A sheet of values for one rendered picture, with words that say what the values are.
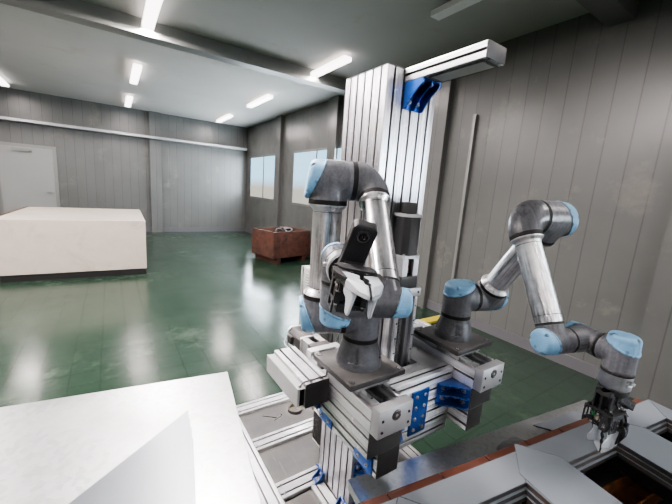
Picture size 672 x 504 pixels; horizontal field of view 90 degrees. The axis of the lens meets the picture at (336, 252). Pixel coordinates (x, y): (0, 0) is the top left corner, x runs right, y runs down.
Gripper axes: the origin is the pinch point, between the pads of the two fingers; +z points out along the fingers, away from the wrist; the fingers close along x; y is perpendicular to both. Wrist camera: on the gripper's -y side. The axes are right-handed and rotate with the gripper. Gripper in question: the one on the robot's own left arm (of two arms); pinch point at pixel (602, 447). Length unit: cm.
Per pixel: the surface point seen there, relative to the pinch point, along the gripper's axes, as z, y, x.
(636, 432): 5.7, -29.3, -3.4
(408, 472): 23, 42, -32
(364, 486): 23, 59, -33
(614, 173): -101, -247, -135
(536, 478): 5.7, 23.2, -3.3
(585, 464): 8.3, 0.3, -2.9
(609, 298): 12, -249, -118
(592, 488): 5.8, 11.4, 4.5
